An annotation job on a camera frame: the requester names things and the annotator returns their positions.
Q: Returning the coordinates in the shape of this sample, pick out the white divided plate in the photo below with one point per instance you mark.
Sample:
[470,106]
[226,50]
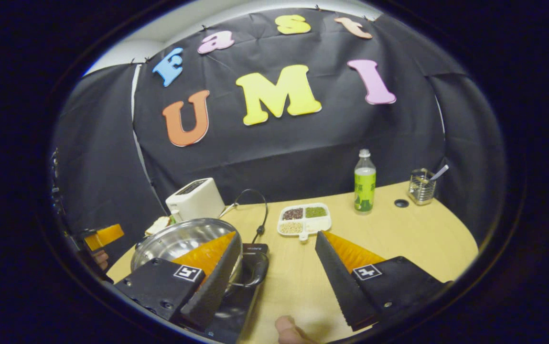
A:
[319,224]

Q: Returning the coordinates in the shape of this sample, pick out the stainless steel pot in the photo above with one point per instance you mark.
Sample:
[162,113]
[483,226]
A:
[174,241]

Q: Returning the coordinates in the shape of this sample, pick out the small soybean portion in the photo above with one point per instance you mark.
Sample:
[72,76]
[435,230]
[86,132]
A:
[291,227]

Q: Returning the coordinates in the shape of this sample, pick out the metal mesh utensil holder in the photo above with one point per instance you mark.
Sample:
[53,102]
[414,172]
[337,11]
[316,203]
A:
[421,191]

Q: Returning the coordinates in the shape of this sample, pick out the pile of dark red beans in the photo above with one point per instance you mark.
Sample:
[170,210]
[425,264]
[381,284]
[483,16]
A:
[293,213]

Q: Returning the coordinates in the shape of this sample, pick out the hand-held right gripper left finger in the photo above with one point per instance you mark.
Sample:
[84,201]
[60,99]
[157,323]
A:
[217,286]

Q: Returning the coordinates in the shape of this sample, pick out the pile of green mung beans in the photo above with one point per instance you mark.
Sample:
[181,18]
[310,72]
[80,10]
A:
[315,211]

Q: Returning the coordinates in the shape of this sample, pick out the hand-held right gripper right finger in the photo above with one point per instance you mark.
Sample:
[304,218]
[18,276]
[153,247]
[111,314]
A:
[336,282]

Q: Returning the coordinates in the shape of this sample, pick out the toast slice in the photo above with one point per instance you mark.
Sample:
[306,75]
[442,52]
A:
[158,224]

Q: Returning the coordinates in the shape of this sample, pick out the black backdrop cloth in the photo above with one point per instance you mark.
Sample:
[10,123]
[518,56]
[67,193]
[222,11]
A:
[303,143]

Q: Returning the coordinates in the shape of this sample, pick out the white toaster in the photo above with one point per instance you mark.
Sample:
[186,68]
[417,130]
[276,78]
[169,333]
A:
[198,200]

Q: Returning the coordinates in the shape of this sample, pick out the green label drink bottle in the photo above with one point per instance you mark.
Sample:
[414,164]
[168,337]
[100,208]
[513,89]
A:
[365,191]

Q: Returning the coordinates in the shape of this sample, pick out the black induction cooktop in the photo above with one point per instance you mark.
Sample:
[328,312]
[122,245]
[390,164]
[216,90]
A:
[241,310]

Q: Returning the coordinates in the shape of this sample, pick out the metal spoon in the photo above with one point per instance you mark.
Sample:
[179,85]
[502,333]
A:
[441,172]

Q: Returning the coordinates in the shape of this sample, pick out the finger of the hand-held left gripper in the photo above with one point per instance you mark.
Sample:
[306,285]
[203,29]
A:
[104,236]

